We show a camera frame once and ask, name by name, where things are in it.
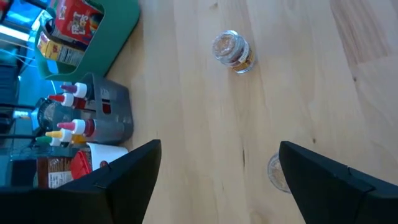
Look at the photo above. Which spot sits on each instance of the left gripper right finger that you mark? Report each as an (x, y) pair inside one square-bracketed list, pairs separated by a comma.
[(342, 199)]

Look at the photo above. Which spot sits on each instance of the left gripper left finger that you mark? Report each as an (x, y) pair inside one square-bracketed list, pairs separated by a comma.
[(93, 202)]

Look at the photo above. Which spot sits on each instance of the red-lid smoked paprika tin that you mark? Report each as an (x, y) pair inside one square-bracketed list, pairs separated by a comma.
[(80, 165)]

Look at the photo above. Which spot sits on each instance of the red-lid brown container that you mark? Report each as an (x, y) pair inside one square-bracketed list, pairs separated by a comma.
[(54, 172)]

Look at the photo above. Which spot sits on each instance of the small glass spice jar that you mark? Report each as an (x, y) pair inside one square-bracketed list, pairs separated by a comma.
[(276, 174), (233, 51)]

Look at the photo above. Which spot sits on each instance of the yellow food colouring bottle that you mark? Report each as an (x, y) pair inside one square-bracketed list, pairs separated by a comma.
[(63, 135)]

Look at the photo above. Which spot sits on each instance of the green food colouring bottle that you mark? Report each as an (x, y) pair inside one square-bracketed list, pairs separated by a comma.
[(51, 141)]

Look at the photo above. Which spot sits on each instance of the pink food colouring bottle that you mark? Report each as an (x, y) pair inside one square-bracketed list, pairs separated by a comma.
[(79, 127)]

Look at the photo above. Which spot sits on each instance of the red food colouring bottle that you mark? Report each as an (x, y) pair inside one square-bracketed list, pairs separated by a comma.
[(70, 100)]

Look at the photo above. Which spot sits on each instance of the purple food colouring bottle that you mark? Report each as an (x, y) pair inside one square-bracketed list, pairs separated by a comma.
[(77, 90)]

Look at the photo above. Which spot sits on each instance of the yellow Corn Pops box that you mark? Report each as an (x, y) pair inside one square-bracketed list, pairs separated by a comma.
[(59, 51)]

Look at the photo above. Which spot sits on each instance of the red Froot Loops box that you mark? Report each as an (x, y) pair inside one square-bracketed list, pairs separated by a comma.
[(76, 20)]

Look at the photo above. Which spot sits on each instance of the white plastic bin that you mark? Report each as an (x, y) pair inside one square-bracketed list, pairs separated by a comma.
[(107, 154)]

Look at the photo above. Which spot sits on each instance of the brown plastic tray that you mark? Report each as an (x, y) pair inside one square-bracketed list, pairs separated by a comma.
[(115, 109)]

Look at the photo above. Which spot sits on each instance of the black floor fan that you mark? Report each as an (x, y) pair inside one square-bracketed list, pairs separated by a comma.
[(46, 115)]

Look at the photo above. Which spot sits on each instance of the green plastic bin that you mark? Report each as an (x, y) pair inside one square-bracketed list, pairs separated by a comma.
[(115, 37)]

